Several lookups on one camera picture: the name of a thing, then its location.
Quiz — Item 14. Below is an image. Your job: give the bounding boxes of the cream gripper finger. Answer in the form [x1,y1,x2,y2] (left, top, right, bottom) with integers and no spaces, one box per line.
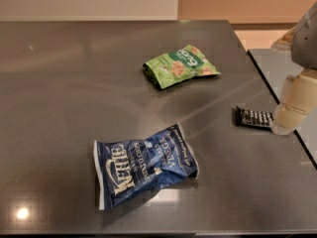
[271,68,317,135]

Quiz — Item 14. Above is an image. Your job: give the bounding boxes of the black rxbar chocolate bar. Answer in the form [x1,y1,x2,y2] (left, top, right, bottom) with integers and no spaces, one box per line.
[236,107,273,131]

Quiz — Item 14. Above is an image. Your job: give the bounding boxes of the green snack bag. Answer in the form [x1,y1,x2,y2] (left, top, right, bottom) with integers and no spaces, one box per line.
[143,45,220,89]

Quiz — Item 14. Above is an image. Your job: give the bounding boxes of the blue Kettle chip bag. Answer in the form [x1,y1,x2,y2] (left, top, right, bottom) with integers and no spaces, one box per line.
[93,123,199,210]

